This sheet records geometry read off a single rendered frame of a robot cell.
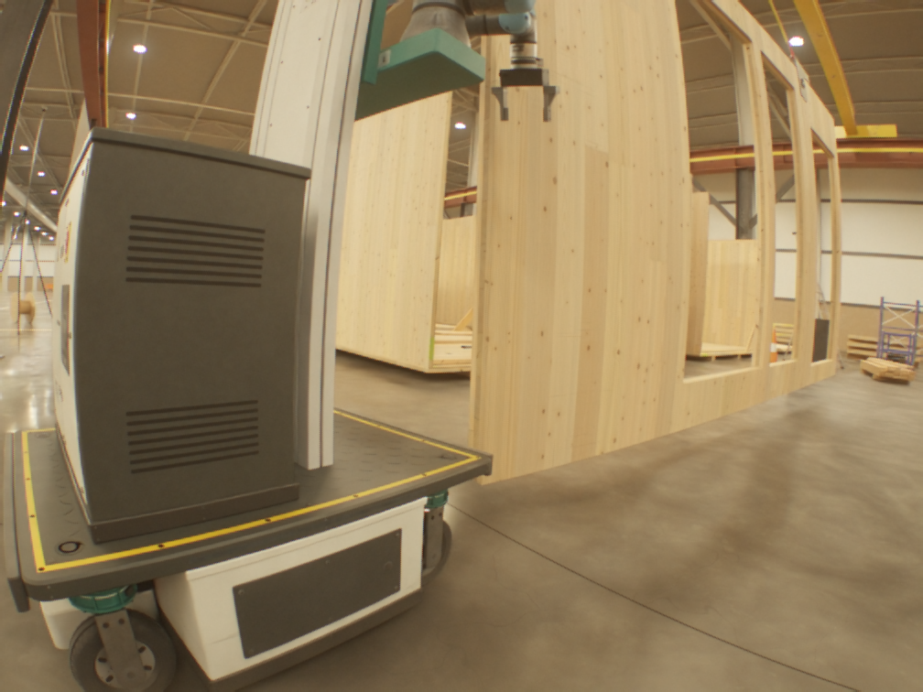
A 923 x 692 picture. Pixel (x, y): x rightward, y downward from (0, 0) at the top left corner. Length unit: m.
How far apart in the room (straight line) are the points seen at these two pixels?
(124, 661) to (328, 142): 0.93
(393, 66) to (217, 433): 0.75
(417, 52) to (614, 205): 1.15
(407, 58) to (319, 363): 0.61
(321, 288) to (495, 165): 0.81
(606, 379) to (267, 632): 1.51
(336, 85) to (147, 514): 0.79
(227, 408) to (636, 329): 1.64
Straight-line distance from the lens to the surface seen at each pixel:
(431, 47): 0.96
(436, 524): 1.08
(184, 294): 0.66
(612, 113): 2.02
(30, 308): 10.12
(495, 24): 1.30
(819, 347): 9.87
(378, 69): 1.05
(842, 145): 14.52
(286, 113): 1.11
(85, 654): 0.82
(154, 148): 0.67
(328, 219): 0.91
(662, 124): 2.31
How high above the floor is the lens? 0.65
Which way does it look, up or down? 5 degrees down
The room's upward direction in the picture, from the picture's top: 4 degrees clockwise
